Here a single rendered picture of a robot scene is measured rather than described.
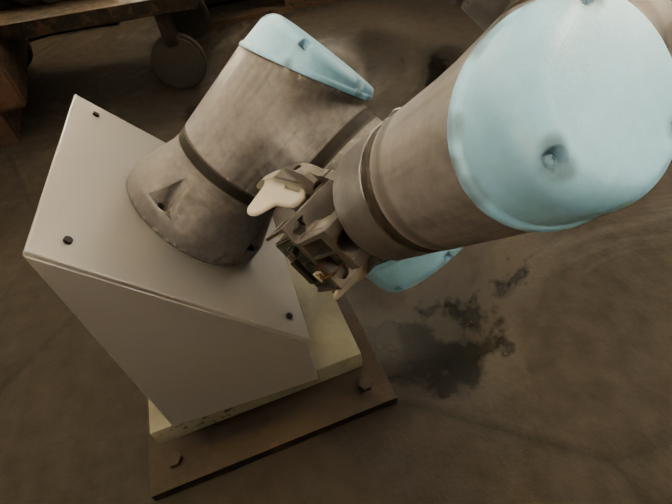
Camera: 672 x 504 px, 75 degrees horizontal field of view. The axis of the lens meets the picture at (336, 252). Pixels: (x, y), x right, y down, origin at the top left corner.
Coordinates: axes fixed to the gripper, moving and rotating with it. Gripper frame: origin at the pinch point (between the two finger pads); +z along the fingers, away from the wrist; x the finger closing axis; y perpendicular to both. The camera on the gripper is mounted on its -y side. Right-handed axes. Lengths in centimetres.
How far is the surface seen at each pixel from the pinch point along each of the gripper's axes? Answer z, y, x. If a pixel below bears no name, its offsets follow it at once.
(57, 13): 114, -35, -98
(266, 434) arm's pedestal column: 24.3, 19.8, 20.4
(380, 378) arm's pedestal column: 20.1, 1.5, 28.7
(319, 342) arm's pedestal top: 18.2, 4.7, 15.6
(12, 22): 118, -23, -105
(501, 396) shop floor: 10.4, -7.9, 43.1
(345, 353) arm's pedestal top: 15.1, 3.8, 18.9
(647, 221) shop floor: 12, -63, 55
